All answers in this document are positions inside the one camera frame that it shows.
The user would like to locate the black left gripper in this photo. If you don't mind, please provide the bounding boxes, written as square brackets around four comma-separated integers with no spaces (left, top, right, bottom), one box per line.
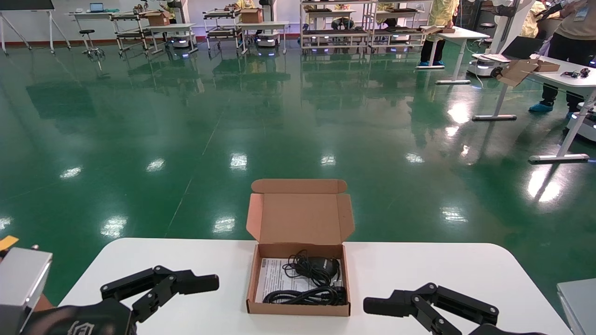
[21,266,220,335]

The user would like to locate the metal shelf rack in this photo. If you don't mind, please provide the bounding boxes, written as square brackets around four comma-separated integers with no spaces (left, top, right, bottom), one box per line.
[299,0,377,51]
[370,0,438,51]

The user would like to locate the cardboard storage box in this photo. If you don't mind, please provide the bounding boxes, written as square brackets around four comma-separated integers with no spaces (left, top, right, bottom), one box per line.
[246,179,355,317]

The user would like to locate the person yellow coat black trousers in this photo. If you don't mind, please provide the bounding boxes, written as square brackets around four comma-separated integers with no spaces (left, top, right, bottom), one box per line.
[418,0,461,67]

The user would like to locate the black laptop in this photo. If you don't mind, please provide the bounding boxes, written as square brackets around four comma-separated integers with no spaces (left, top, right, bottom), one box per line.
[502,36,544,60]

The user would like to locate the black wired mouse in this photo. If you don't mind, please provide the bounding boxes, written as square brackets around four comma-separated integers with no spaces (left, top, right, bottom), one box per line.
[282,250,341,287]

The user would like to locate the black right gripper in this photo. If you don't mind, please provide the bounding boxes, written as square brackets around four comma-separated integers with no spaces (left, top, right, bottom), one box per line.
[363,282,551,335]

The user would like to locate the person beige top black trousers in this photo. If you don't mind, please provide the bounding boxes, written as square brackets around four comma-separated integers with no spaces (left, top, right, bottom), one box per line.
[528,0,596,114]

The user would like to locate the tall white mobile robot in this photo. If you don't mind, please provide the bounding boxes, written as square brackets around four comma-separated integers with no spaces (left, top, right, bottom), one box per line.
[467,0,536,77]

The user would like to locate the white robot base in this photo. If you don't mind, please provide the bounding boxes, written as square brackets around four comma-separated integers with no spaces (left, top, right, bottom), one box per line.
[566,101,596,141]

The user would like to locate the metal trolley cart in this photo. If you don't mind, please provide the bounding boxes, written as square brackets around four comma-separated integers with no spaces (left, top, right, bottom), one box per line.
[203,7,244,51]
[111,10,156,57]

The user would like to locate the seated person in yellow coat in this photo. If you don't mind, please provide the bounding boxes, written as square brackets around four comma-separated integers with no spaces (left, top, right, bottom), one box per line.
[521,0,562,39]

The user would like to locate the white instruction sheet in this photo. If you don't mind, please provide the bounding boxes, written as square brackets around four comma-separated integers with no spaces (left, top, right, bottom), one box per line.
[255,257,343,304]

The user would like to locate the small open cardboard box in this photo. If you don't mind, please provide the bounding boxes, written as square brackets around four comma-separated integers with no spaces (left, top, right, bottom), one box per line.
[496,58,561,87]

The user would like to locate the large white table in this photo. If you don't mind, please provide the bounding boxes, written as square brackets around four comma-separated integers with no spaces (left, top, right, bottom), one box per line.
[472,55,596,163]

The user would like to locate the white desk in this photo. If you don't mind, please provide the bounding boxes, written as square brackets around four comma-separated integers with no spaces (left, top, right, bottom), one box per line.
[68,10,122,47]

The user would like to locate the black round stool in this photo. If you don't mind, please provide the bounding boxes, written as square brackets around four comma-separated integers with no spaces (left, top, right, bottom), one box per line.
[78,29,106,60]

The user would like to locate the dark board on stand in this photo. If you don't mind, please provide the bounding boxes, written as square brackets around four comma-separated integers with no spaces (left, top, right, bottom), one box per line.
[0,0,71,56]

